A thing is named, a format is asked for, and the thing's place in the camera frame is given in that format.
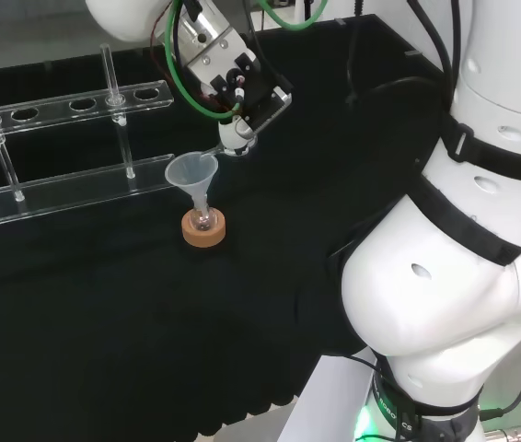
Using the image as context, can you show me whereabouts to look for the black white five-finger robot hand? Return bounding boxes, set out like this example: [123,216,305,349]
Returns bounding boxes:
[216,113,261,159]

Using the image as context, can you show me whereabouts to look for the silver cable connector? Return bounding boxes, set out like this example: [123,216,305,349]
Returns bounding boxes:
[484,426,521,442]

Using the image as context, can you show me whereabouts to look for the clear acrylic funnel stand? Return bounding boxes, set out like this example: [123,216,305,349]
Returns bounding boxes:
[0,43,183,231]

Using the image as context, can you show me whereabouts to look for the small round-bottom glass flask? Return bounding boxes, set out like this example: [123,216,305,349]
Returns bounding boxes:
[190,204,218,234]

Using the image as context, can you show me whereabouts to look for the cork ring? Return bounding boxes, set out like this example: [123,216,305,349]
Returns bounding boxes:
[180,208,227,250]

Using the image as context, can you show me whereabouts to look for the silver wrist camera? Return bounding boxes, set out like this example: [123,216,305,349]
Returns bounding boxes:
[240,58,295,135]

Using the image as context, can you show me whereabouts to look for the pale base board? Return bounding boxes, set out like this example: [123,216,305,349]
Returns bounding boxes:
[277,354,384,442]

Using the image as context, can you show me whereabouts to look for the green cable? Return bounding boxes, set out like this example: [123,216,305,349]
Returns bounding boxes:
[166,0,327,123]

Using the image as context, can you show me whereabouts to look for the black bench cloth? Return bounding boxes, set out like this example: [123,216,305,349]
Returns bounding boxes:
[0,13,450,436]

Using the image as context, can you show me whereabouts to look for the translucent plastic funnel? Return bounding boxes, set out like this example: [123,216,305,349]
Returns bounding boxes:
[164,152,220,220]

